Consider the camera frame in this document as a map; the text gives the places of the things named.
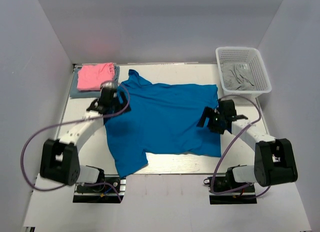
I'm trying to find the blue t shirt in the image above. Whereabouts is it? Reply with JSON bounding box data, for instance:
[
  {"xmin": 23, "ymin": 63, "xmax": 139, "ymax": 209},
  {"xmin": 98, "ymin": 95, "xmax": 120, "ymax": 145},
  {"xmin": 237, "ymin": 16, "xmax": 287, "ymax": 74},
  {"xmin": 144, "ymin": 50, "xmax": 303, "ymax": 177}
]
[{"xmin": 104, "ymin": 69, "xmax": 221, "ymax": 177}]

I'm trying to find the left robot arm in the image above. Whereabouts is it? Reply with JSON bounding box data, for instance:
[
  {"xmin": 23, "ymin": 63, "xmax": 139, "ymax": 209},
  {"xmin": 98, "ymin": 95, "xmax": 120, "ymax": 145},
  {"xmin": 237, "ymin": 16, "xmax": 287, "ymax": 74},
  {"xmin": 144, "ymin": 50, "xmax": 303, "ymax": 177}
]
[{"xmin": 40, "ymin": 87, "xmax": 131, "ymax": 186}]

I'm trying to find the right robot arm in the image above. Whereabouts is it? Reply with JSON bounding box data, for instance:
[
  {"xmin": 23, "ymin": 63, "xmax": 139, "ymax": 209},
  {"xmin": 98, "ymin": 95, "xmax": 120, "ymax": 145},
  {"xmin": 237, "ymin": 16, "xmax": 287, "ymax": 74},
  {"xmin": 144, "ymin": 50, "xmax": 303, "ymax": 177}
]
[{"xmin": 197, "ymin": 99, "xmax": 298, "ymax": 195}]

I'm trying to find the pink folded t shirt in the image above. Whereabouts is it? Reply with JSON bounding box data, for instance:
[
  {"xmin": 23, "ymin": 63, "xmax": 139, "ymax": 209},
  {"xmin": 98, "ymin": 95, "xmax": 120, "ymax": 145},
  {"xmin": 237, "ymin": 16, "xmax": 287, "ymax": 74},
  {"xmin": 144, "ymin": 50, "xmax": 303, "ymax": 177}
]
[{"xmin": 77, "ymin": 62, "xmax": 115, "ymax": 91}]

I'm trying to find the grey-blue folded t shirt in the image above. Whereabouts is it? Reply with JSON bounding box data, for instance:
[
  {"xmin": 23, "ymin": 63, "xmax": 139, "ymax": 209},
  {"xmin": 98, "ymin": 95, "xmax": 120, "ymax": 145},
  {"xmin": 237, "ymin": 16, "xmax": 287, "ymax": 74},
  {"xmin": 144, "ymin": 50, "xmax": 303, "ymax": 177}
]
[{"xmin": 69, "ymin": 65, "xmax": 121, "ymax": 99}]

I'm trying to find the grey t shirt in basket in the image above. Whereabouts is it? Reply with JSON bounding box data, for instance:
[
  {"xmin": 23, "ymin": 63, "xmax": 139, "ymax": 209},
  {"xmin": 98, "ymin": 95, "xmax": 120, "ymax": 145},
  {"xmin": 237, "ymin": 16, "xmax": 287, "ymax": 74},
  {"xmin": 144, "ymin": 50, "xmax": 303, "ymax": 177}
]
[{"xmin": 220, "ymin": 63, "xmax": 256, "ymax": 91}]

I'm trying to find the white plastic basket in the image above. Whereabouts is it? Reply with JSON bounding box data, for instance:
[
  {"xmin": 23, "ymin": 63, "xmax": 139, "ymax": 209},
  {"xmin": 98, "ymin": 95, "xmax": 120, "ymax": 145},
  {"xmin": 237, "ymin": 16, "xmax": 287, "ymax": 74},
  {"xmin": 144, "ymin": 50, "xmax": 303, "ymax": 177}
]
[{"xmin": 215, "ymin": 46, "xmax": 272, "ymax": 99}]

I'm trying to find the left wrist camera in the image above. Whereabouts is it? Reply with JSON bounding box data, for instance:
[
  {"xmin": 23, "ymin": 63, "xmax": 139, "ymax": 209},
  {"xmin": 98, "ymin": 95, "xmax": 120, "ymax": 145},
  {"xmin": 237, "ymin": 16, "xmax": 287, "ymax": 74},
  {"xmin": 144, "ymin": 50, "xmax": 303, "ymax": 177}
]
[{"xmin": 100, "ymin": 80, "xmax": 118, "ymax": 90}]

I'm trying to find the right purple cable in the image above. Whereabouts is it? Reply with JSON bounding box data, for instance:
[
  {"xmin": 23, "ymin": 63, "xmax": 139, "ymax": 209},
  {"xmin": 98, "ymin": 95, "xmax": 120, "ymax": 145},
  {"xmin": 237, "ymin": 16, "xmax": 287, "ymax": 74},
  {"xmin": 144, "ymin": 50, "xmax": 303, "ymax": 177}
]
[{"xmin": 209, "ymin": 94, "xmax": 272, "ymax": 198}]

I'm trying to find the purple cable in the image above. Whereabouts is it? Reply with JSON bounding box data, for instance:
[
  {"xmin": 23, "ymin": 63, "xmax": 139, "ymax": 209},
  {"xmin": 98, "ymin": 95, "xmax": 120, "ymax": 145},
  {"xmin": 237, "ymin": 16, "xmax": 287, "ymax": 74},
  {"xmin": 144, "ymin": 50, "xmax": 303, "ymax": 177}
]
[
  {"xmin": 20, "ymin": 79, "xmax": 131, "ymax": 202},
  {"xmin": 209, "ymin": 94, "xmax": 272, "ymax": 198}
]

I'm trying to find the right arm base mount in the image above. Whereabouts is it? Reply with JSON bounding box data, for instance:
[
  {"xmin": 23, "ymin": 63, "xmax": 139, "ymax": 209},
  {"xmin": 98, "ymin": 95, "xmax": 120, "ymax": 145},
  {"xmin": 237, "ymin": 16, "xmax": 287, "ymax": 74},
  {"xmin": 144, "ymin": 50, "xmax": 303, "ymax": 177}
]
[{"xmin": 203, "ymin": 174, "xmax": 257, "ymax": 205}]

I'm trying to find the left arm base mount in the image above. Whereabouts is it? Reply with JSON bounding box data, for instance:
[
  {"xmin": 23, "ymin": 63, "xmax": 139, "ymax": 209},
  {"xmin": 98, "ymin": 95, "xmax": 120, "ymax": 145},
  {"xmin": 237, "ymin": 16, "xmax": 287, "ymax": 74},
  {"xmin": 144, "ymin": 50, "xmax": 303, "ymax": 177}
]
[{"xmin": 72, "ymin": 175, "xmax": 126, "ymax": 204}]

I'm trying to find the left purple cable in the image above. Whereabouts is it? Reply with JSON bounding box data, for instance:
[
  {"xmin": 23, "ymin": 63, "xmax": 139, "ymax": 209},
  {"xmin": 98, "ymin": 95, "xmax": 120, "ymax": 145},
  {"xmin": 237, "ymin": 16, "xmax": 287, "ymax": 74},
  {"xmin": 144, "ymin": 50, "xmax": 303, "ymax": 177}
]
[{"xmin": 20, "ymin": 79, "xmax": 131, "ymax": 202}]

